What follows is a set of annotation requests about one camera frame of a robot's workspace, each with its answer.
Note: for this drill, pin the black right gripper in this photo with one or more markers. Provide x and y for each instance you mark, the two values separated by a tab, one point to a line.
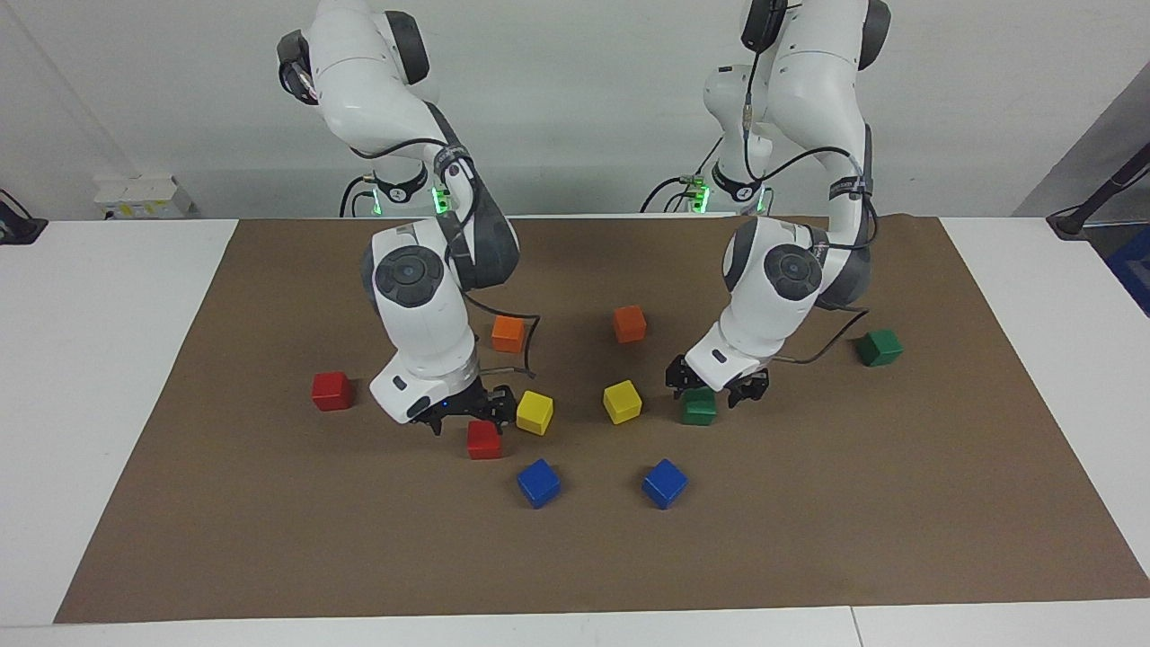
463	404

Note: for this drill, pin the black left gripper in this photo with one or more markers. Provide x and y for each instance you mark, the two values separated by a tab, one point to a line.
719	393

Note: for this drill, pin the green wooden cube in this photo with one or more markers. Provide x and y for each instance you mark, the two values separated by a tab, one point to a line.
699	412
879	349

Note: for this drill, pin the red wooden cube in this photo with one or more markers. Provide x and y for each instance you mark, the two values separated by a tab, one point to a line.
332	392
484	442

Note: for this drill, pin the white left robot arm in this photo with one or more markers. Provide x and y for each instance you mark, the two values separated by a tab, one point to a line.
764	332

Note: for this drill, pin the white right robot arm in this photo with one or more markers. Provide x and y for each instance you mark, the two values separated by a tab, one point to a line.
422	332

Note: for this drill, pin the yellow wooden cube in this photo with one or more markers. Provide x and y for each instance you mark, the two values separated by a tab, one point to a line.
622	403
535	413

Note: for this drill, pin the orange wooden cube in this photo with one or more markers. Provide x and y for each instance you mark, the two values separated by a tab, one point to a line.
629	324
508	334

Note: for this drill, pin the blue wooden cube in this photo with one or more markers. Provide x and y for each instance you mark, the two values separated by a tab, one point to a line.
538	483
665	484

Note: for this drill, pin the brown table mat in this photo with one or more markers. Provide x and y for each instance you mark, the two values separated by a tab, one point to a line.
269	494

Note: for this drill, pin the white power box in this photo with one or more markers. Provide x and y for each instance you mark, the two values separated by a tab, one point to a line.
144	196

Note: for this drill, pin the black stand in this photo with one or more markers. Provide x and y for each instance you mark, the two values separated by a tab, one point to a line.
1074	220

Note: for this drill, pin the blue crate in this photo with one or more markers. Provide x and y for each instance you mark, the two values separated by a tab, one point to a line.
1134	265

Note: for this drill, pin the black clamp mount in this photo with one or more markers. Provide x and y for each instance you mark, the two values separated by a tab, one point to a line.
13	225

